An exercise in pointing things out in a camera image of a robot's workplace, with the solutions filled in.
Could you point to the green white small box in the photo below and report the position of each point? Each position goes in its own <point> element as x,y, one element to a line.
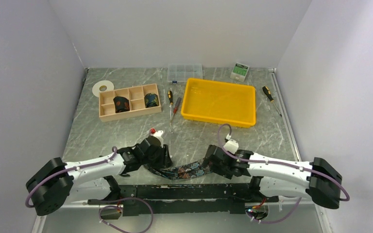
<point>239,72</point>

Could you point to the blue red handled screwdriver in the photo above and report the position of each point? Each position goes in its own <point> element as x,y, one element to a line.
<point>175,108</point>

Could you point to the clear plastic parts box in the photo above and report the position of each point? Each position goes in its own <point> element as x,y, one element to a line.
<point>180,73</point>

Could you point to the yellow plastic tray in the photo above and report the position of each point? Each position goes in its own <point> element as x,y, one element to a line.
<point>219,102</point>

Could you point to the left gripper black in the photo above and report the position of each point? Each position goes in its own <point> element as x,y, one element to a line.
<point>167,161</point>

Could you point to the dark rolled tie orange pattern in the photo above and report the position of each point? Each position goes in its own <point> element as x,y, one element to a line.
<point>121,104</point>

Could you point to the white tape roll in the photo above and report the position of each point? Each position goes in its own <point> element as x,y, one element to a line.
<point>102,86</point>

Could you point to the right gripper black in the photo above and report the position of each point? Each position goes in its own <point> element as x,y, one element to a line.
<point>214,168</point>

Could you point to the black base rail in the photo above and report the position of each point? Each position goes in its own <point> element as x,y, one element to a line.
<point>233,198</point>

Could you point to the blue rolled tie yellow flowers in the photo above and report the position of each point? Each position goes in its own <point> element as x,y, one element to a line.
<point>151,100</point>

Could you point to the wooden compartment organizer box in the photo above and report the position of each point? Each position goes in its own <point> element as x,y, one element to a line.
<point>135,95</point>

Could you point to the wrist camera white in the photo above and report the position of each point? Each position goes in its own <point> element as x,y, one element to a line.
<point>157,134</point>
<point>230,145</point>

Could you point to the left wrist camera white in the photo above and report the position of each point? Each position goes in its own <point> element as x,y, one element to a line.
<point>157,134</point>

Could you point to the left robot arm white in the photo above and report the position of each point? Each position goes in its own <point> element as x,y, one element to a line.
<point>59,182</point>

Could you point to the small black curved piece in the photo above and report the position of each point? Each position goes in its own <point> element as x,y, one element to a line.
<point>125,175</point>

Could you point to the navy floral necktie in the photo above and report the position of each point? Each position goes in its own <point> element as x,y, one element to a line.
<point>188,171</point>

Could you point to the black yellow screwdriver right side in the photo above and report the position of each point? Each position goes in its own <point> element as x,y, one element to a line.
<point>268,94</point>

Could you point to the black yellow handled screwdriver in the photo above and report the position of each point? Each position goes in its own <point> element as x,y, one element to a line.
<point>170,97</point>

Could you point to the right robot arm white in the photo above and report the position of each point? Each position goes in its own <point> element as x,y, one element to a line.
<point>316,180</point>

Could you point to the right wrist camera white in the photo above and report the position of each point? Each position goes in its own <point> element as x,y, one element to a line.
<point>230,145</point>

